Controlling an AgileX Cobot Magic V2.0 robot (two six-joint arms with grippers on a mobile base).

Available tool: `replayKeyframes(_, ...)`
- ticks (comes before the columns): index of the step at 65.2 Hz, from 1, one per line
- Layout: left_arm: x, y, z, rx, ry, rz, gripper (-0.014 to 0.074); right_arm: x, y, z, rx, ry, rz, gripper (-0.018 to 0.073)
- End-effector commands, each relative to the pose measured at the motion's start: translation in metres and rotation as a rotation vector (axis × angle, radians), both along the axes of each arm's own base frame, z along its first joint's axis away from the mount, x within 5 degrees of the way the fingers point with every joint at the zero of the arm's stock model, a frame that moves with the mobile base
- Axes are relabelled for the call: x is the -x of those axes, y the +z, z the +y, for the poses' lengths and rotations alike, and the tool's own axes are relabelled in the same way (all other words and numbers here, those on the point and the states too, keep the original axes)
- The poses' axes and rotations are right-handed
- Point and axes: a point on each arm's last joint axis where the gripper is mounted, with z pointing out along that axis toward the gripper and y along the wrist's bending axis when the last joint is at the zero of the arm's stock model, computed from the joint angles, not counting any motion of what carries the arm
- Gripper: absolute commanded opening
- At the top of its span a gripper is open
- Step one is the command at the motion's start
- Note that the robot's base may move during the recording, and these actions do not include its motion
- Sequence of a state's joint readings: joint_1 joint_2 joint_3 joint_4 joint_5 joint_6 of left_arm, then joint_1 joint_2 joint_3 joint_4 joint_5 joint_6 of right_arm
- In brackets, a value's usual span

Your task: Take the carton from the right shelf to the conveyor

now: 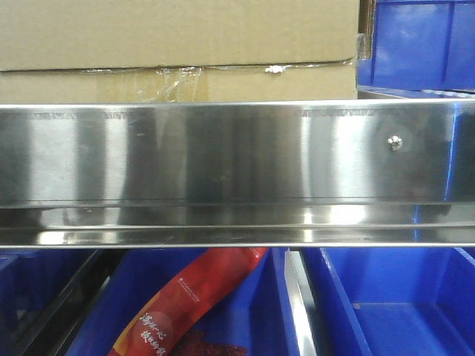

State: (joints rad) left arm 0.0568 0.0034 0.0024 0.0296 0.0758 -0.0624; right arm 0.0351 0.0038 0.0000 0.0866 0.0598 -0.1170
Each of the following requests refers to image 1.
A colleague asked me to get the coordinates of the blue bin lower middle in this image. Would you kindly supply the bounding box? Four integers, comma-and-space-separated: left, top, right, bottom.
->
66, 248, 299, 355

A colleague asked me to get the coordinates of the dark shelf divider bar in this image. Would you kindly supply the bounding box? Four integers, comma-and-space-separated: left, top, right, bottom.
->
8, 249, 125, 355

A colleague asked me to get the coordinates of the stainless steel shelf rail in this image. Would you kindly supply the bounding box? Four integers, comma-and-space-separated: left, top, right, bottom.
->
1, 99, 474, 248

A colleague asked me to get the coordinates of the silver rail screw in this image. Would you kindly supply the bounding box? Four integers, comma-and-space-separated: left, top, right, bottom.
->
387, 135, 403, 151

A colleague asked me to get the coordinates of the steel shelf divider bar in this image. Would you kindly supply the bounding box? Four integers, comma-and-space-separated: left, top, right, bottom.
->
284, 251, 319, 356

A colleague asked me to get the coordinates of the red snack package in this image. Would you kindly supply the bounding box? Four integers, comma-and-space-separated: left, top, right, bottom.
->
109, 247, 268, 355

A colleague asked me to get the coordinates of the blue bin lower right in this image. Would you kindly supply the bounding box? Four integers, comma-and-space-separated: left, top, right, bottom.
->
303, 248, 474, 355

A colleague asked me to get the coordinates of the blue bin upper right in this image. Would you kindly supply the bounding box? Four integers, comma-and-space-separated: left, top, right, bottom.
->
358, 1, 474, 90

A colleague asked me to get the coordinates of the blue bin lower left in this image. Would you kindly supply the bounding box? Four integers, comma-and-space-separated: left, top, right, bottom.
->
1, 249, 94, 355

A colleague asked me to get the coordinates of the blue bin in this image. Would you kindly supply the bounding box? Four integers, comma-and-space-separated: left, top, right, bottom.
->
303, 248, 474, 355
1, 249, 94, 355
66, 248, 299, 355
358, 1, 474, 90

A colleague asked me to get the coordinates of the brown cardboard carton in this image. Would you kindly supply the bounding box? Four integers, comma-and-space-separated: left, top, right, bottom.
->
1, 1, 376, 104

